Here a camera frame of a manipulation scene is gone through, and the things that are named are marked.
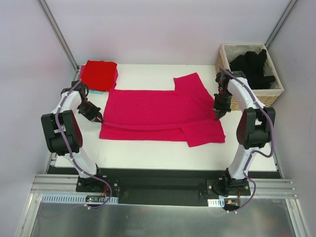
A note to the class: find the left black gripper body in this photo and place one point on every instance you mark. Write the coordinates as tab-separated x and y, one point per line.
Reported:
93	113

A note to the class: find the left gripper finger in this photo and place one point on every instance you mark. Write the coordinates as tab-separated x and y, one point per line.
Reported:
97	120
99	116

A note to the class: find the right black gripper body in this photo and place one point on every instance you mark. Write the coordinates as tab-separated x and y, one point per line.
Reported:
221	107

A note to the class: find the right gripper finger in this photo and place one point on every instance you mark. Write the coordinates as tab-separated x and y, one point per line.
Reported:
221	114
217	115

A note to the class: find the magenta t shirt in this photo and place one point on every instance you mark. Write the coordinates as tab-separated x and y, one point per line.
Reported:
184	114

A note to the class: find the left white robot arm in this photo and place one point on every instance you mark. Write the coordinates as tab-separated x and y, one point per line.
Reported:
63	135

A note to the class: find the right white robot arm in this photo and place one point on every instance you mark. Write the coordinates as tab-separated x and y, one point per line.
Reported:
254	131

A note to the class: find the folded teal t shirt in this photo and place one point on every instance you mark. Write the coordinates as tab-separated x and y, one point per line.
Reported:
94	92

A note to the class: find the folded red t shirt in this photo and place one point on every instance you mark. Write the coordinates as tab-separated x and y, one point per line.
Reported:
99	75

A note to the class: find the black clothes in basket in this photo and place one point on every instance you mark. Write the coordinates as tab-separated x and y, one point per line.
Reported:
252	65

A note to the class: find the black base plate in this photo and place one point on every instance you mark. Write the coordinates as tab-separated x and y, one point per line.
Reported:
164	187

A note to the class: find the left aluminium frame post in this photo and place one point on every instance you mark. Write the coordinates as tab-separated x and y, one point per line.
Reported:
58	33

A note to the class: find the aluminium frame post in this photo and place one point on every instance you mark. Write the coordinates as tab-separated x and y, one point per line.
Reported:
58	33
280	22

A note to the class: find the right slotted cable duct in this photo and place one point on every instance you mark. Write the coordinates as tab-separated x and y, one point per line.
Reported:
221	202

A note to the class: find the slotted cable duct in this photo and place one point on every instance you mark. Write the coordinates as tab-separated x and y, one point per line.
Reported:
73	199
221	202

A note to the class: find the aluminium front rail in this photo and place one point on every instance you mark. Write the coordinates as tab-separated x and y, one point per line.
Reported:
66	184

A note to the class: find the left slotted cable duct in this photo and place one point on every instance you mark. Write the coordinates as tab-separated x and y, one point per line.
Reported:
73	199

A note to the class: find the right aluminium frame post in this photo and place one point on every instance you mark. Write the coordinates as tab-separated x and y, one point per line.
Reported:
280	22

